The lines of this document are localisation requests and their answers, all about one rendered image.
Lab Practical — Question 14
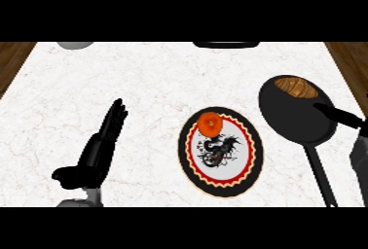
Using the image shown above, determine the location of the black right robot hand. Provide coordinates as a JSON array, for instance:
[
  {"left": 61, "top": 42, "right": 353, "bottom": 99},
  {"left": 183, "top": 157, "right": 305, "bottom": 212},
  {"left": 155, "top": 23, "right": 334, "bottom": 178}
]
[{"left": 312, "top": 102, "right": 368, "bottom": 138}]

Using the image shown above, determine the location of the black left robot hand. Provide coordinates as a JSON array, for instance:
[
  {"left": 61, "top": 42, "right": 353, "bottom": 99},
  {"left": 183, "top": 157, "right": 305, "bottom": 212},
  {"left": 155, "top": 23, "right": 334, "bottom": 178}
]
[{"left": 50, "top": 97, "right": 130, "bottom": 191}]

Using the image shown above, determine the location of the black frying pan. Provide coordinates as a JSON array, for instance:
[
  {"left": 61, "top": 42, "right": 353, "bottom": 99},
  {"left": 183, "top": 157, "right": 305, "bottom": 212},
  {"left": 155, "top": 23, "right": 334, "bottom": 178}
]
[{"left": 257, "top": 74, "right": 341, "bottom": 208}]

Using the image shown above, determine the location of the brown croissant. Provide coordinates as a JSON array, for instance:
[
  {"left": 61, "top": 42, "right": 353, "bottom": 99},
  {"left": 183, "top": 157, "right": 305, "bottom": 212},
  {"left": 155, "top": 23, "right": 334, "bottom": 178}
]
[{"left": 273, "top": 76, "right": 319, "bottom": 99}]

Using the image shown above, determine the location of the black round patterned plate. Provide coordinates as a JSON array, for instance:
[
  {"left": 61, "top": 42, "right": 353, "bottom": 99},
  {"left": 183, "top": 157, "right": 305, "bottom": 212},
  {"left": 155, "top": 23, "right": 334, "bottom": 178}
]
[{"left": 177, "top": 106, "right": 265, "bottom": 198}]

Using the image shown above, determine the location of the black flat object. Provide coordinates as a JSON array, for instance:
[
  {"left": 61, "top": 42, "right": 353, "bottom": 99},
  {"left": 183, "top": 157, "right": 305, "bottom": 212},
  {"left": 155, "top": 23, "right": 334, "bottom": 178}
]
[{"left": 191, "top": 41, "right": 262, "bottom": 50}]

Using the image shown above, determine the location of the grey round object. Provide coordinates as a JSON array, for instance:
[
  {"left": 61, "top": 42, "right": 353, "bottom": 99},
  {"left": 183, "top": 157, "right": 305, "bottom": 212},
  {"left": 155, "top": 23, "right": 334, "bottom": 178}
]
[{"left": 55, "top": 41, "right": 96, "bottom": 51}]

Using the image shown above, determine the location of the orange round food item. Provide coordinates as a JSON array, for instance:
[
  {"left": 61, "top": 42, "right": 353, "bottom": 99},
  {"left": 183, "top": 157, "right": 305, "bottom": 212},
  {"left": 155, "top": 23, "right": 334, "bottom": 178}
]
[{"left": 195, "top": 111, "right": 226, "bottom": 138}]

